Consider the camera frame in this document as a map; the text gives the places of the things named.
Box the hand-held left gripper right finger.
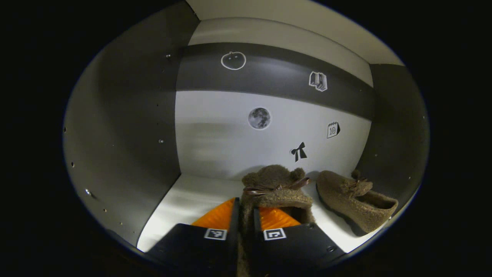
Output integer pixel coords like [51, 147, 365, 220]
[253, 207, 346, 272]

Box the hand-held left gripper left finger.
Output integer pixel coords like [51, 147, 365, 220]
[148, 197, 241, 270]

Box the brown fuzzy shoe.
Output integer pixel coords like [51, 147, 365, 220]
[316, 170, 399, 237]
[236, 165, 316, 277]

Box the white shoe cabinet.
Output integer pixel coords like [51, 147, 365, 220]
[63, 0, 430, 266]

